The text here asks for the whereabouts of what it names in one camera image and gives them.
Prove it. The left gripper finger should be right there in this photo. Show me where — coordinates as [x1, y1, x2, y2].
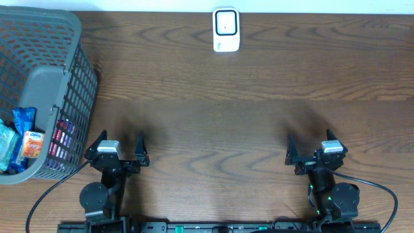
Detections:
[135, 131, 150, 167]
[84, 129, 107, 159]

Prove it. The purple Carefree pad pack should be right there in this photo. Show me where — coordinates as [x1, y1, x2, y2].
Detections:
[49, 119, 77, 162]

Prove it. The orange Kleenex tissue pack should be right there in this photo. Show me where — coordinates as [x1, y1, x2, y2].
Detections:
[22, 131, 45, 158]

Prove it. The blue snack wrapper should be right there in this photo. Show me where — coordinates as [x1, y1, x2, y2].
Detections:
[7, 107, 37, 174]

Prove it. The teal wet wipes pack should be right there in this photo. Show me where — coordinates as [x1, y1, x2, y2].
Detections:
[1, 120, 20, 172]

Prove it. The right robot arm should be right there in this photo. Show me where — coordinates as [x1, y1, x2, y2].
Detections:
[285, 129, 360, 232]

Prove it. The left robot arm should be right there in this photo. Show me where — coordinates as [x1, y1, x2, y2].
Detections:
[80, 130, 149, 232]

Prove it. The grey plastic mesh basket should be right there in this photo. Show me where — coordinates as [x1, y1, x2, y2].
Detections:
[1, 6, 98, 185]

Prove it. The left black cable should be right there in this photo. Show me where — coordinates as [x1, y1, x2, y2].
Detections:
[25, 160, 92, 233]

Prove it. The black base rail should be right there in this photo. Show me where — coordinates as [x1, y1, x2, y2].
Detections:
[57, 221, 381, 233]

